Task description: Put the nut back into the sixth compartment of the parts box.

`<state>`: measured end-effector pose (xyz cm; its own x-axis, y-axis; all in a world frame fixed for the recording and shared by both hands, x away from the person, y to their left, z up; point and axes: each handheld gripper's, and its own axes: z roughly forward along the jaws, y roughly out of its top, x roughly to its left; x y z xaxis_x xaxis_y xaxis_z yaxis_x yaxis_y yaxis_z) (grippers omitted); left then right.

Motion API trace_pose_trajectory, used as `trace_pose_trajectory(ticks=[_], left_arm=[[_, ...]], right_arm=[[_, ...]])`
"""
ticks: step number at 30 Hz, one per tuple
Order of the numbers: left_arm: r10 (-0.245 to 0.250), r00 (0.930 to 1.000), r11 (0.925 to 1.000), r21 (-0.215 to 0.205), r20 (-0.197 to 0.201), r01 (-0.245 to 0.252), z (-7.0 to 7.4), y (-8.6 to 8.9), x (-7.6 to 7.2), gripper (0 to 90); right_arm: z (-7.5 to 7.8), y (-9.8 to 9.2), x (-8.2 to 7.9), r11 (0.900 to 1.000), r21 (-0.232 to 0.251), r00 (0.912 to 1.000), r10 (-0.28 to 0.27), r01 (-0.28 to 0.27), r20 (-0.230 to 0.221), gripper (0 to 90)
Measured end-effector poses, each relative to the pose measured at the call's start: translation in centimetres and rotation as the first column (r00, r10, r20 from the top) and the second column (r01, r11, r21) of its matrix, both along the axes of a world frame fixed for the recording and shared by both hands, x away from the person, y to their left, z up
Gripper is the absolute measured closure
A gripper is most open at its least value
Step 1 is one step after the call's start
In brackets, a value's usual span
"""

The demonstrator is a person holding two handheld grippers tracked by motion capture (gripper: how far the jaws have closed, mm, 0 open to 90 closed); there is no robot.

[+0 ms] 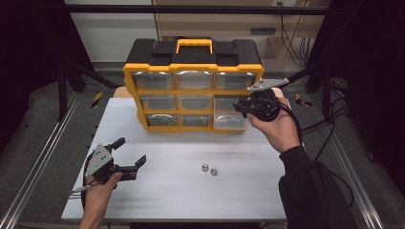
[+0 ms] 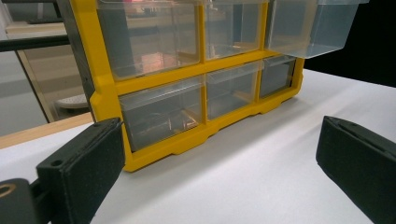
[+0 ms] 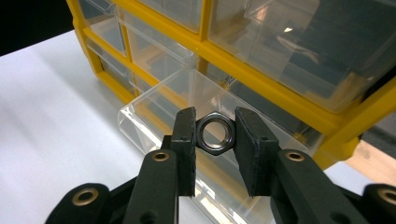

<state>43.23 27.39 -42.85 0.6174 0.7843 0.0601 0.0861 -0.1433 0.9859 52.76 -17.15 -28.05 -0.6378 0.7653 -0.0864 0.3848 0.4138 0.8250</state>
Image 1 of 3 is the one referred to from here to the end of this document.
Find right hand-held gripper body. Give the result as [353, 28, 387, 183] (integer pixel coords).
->
[246, 77, 290, 123]

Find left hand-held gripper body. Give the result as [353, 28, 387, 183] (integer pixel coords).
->
[84, 143, 139, 185]

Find clear plastic drawer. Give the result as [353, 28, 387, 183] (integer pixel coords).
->
[213, 113, 250, 131]

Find yellow black storage organizer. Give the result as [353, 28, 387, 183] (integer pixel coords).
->
[122, 37, 266, 134]

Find person's right hand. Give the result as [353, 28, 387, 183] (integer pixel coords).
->
[246, 95, 304, 155]

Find person's left hand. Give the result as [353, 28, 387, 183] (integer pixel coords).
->
[81, 171, 124, 218]

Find black yellow hazard tape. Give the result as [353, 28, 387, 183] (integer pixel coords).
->
[294, 93, 313, 108]
[91, 92, 104, 109]

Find set of clear organizer drawers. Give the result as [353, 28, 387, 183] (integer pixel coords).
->
[132, 71, 257, 128]

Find wooden board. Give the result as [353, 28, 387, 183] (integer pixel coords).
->
[113, 86, 136, 99]

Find black metal stand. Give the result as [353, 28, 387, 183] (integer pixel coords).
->
[280, 58, 337, 120]
[56, 58, 123, 122]

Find black curtain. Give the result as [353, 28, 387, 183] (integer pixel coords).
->
[0, 0, 94, 154]
[313, 0, 405, 192]

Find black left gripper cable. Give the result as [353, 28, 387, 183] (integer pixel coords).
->
[80, 152, 97, 211]

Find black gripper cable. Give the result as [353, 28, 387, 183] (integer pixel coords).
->
[276, 100, 355, 208]
[80, 152, 97, 211]

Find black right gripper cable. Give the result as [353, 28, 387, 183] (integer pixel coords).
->
[276, 100, 355, 208]

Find silver cable plug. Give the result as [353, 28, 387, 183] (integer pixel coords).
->
[65, 184, 94, 200]

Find black floor cables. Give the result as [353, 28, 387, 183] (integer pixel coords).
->
[300, 77, 352, 163]

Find black hanging wall cables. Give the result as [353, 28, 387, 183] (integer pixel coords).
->
[279, 13, 317, 69]

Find black horizontal frame bar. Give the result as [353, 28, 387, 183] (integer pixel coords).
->
[63, 4, 330, 15]

